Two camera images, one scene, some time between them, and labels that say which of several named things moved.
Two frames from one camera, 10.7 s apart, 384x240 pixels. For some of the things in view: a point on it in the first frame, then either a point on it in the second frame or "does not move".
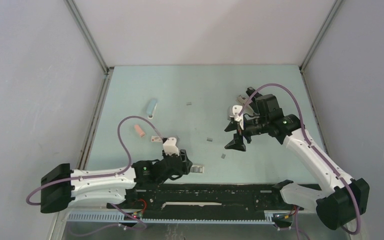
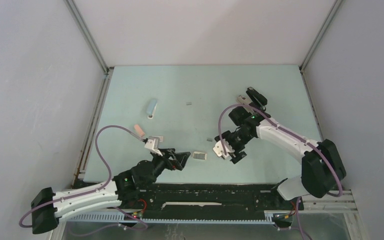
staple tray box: [195, 168] → [200, 155]
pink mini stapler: [139, 130] does not move
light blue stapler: [152, 106] does not move
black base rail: [205, 201] does not move
